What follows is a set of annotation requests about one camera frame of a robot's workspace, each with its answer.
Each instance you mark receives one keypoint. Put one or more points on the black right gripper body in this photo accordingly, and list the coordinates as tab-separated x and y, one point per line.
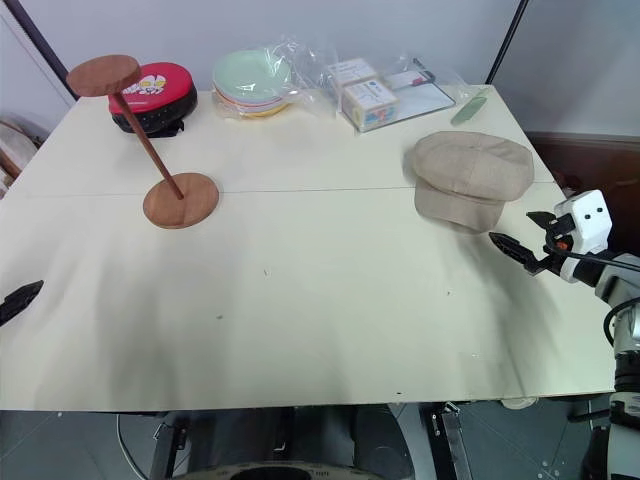
559	235

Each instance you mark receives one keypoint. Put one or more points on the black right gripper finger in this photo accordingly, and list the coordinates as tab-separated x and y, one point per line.
542	220
517	252

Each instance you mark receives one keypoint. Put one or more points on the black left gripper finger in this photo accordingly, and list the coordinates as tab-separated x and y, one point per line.
17	300

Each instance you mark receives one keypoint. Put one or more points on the beige newsboy cap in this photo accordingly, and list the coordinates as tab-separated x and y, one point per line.
470	170

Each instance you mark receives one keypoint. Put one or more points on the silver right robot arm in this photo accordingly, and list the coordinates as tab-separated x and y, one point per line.
627	295

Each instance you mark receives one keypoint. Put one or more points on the wooden hat stand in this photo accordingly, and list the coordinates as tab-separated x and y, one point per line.
181	201

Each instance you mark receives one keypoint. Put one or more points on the dark brown cabinet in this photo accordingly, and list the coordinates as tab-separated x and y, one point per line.
590	160

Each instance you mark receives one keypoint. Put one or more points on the pale green plastic spatula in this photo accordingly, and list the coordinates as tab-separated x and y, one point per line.
470	110

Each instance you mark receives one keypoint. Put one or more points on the pale woven round object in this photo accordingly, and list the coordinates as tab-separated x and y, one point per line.
15	150

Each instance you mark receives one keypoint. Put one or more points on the black slanted pole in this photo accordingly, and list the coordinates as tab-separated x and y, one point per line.
507	40
47	50

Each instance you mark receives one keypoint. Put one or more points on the black metal table leg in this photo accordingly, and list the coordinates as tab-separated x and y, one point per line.
452	440
167	445

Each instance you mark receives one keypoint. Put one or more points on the large card box blue print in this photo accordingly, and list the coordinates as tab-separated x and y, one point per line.
372	102

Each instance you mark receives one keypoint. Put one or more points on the small card box blue print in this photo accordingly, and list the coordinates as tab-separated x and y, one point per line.
355	72

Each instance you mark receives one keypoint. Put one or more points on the red and black round pad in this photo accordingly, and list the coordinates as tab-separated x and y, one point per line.
160	97

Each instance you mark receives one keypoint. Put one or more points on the clear plastic bag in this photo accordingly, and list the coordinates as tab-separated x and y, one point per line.
310	75

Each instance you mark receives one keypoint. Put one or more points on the stack of coloured plates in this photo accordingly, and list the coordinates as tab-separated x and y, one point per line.
260	102

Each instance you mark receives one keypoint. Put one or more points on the mint green plate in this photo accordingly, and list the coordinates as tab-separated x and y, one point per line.
245	75

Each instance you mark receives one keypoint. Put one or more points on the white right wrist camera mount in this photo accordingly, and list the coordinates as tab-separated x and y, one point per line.
592	220

